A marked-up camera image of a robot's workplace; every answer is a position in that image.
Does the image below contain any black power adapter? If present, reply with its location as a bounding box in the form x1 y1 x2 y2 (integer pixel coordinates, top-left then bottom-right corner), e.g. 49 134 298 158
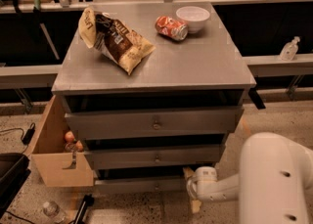
22 123 35 145

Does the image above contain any grey drawer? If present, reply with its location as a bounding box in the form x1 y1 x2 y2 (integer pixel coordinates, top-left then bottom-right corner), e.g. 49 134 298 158
93 164 216 195
84 145 223 170
66 106 244 140

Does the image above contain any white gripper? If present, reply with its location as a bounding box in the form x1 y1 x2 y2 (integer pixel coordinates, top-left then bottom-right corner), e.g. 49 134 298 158
183 166 217 214

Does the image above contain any red apple upper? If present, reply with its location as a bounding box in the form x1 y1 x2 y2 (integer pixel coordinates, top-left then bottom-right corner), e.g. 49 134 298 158
64 131 75 143

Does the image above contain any grey bottom drawer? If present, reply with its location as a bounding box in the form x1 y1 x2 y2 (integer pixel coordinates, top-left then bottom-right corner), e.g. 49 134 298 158
93 164 216 195

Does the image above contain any red apple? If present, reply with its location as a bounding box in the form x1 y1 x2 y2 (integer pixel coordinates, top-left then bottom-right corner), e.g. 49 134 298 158
64 131 75 143
75 141 84 152

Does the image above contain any black clamp tool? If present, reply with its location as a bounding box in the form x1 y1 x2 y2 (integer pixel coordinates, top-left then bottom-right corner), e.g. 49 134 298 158
72 195 95 224

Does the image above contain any grey drawer cabinet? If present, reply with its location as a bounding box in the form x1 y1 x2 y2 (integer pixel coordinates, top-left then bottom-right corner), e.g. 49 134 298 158
51 2 257 191

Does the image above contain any clear sanitizer bottle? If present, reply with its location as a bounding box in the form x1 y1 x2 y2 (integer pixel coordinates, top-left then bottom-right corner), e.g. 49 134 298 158
280 36 300 61

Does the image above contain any red apple lower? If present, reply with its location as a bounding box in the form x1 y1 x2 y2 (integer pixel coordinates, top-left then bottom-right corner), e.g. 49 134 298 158
75 141 84 152

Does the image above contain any grey middle drawer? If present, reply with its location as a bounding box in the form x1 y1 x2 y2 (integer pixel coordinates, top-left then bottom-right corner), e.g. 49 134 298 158
84 145 223 170

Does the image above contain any yellow brown chip bag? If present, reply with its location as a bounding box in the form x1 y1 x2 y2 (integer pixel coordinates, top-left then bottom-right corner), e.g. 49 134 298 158
78 7 156 75

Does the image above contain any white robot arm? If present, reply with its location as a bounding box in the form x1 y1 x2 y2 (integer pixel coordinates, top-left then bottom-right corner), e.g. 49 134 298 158
183 132 313 224

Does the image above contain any grey top drawer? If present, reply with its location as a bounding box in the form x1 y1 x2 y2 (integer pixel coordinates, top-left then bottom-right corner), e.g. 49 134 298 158
66 106 244 140

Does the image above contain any clear plastic water bottle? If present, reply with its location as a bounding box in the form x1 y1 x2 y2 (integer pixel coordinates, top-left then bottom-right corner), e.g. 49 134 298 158
42 202 67 224

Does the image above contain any red soda can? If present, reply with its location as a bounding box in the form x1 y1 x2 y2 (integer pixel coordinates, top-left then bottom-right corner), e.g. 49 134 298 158
155 16 188 41

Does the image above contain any white bowl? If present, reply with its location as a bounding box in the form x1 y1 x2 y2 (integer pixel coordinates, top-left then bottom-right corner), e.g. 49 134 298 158
176 6 210 33

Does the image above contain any black bin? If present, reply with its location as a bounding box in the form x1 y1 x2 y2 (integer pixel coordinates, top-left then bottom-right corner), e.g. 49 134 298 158
0 153 30 218

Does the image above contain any wooden side box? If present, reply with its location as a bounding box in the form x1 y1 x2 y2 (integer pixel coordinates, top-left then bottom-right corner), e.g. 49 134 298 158
26 96 94 187

